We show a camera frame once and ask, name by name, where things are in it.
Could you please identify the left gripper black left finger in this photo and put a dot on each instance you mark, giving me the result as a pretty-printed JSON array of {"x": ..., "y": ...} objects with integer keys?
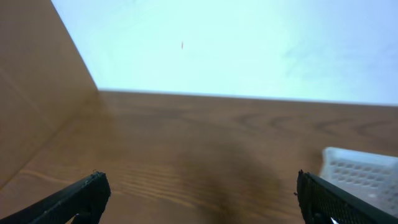
[{"x": 81, "y": 202}]

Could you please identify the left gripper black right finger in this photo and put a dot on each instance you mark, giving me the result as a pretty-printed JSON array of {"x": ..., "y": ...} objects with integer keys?
[{"x": 321, "y": 202}]

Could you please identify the clear white plastic basket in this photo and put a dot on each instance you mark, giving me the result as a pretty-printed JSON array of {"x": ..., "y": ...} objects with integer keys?
[{"x": 370, "y": 177}]

